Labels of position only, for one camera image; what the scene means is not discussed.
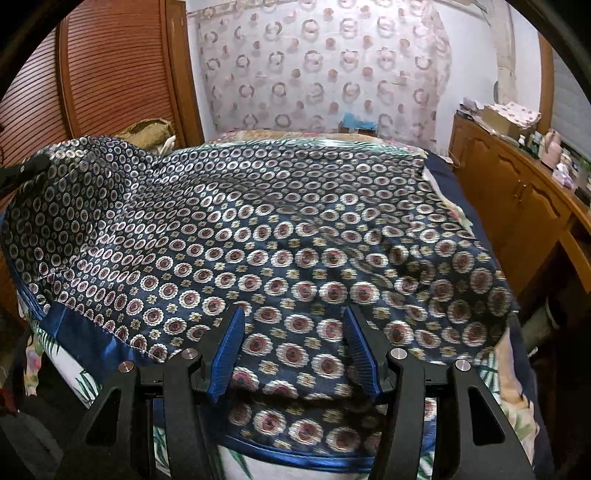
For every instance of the navy patterned satin shirt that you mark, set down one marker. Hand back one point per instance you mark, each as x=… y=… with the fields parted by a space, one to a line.
x=121 y=254

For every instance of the grey window blind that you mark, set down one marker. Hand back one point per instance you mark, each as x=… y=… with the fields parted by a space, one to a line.
x=571 y=109

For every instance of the beige side curtain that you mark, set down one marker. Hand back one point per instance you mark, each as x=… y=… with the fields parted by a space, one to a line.
x=498 y=15

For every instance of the gold brown patterned cloth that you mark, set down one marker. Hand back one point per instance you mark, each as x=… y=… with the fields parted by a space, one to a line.
x=156 y=135

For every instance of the wooden sideboard cabinet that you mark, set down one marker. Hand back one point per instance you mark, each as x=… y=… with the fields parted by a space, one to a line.
x=525 y=213

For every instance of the brown louvered wardrobe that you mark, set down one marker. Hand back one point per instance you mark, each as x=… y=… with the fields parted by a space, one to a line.
x=73 y=68

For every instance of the pink kettle jug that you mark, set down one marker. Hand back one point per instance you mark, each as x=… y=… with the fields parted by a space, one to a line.
x=551 y=149

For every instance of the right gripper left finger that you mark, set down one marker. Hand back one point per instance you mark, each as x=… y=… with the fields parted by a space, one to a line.
x=193 y=381

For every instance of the floral bed blanket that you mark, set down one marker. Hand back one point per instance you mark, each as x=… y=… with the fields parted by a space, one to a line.
x=469 y=433

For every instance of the circle pattern sheer curtain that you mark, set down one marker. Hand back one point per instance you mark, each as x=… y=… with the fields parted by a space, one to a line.
x=310 y=65

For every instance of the green leaf print cloth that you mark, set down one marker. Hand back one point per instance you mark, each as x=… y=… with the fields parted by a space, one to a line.
x=47 y=364

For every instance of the tissue pack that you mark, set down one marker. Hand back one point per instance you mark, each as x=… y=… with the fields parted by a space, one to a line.
x=561 y=174

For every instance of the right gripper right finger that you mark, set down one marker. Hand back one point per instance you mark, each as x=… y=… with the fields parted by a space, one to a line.
x=394 y=378

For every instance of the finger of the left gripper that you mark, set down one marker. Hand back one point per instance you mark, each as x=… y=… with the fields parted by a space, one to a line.
x=13 y=177

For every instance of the cardboard box floral cloth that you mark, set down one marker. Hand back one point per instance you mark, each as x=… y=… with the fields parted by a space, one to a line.
x=511 y=119

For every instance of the blue item box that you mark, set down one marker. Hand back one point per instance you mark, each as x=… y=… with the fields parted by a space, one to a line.
x=352 y=124

